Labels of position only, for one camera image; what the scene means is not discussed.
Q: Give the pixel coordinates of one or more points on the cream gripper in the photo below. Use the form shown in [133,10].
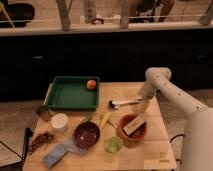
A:
[141,106]

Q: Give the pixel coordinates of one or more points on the white dish brush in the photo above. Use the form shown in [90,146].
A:
[117,104]

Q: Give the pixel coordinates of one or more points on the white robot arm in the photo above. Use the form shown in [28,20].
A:
[197,147]

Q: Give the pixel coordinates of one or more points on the green plastic tray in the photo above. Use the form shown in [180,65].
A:
[71,93]

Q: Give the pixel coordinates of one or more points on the wooden block eraser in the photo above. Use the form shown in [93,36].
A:
[133,125]

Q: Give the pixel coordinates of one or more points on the terracotta orange bowl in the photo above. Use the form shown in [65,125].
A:
[137,135]

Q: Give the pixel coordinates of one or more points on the yellow banana toy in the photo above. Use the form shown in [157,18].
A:
[104,120]

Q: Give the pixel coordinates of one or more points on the green plastic cup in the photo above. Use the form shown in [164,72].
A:
[113,144]

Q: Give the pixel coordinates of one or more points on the orange ball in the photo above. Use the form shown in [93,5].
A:
[91,84]

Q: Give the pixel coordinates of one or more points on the green vegetable toy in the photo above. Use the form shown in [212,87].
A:
[87,119]

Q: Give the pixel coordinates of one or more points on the dark maroon bowl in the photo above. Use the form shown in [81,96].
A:
[86,135]

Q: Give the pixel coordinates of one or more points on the white round container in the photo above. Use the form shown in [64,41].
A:
[59,122]

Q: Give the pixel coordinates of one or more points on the small metal cup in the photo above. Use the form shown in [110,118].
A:
[44,113]

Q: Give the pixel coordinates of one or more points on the brown dried chili bunch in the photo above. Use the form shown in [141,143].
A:
[40,140]

